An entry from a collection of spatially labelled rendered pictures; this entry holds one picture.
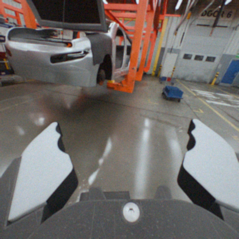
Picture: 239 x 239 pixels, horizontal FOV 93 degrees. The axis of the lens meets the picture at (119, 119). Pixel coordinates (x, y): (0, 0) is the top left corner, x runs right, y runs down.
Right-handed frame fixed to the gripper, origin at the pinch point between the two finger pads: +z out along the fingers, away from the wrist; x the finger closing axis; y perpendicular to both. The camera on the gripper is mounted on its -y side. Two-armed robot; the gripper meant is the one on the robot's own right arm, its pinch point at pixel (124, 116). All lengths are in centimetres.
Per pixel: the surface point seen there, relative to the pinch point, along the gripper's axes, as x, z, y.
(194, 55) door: 636, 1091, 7
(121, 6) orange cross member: 9, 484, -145
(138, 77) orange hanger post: 70, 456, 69
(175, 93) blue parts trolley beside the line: 202, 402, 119
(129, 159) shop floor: 10, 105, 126
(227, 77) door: 922, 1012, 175
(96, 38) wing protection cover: -37, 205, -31
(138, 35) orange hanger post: 39, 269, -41
